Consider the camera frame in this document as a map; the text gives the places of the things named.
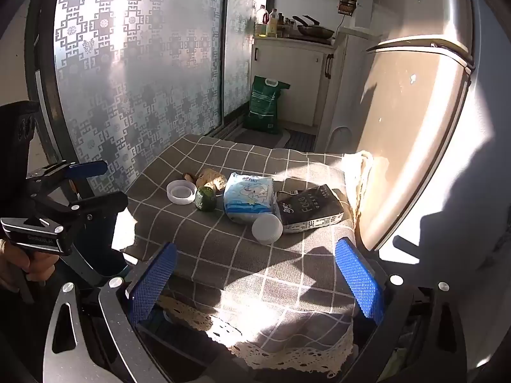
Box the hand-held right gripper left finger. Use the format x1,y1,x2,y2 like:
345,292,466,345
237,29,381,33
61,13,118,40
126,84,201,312
42,241,178,383

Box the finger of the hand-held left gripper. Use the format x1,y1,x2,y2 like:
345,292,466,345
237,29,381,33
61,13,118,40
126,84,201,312
25,160,109,193
35,191,129,228

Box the white round lid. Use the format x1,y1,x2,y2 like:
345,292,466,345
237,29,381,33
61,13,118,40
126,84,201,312
166,180,198,206

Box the white tall cabinet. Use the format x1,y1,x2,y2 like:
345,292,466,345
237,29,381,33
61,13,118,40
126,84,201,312
313,27,370,154

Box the bottles on counter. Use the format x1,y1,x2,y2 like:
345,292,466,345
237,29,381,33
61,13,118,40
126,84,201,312
255,5,269,36

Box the black tissue packet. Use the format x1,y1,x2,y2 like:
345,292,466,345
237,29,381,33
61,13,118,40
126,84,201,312
276,184,346,235

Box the white and blue tissue packet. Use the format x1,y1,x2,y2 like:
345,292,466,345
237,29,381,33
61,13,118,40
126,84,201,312
223,172,277,225

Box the brown plush toy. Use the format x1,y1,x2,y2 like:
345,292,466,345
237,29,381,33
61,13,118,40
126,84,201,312
195,168,227,191

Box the green avocado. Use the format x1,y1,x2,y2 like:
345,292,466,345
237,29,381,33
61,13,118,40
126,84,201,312
195,186,217,212

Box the white low cabinet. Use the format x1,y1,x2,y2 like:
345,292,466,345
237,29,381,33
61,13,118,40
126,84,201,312
251,34,338,126

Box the grey oval floor mat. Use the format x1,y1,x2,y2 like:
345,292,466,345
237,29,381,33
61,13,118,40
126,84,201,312
232,125,292,149

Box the person's left hand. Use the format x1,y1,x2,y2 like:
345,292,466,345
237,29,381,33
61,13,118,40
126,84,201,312
0,241,57,291

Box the beige refrigerator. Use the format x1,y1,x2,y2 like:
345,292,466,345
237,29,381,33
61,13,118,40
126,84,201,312
347,0,480,250

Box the black frying pan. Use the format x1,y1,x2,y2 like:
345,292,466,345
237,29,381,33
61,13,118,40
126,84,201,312
292,15,335,38

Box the grey checked tablecloth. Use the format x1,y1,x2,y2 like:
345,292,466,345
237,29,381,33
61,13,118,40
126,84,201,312
120,133,376,379

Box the patterned glass door panel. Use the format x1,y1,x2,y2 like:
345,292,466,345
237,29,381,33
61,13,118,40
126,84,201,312
223,0,270,118
54,0,225,192

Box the white plastic cup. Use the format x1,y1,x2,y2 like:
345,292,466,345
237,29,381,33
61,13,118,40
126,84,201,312
251,213,284,245

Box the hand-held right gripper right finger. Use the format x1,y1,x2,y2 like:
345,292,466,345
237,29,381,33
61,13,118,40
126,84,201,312
334,236,482,383

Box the green rice bag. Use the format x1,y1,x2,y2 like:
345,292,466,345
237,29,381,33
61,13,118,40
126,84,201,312
243,75,291,135

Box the white rounded board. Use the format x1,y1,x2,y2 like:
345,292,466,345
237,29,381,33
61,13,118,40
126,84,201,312
326,125,353,155

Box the dark ribbed floor mat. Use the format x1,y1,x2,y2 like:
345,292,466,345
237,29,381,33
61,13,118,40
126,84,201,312
284,129,318,153

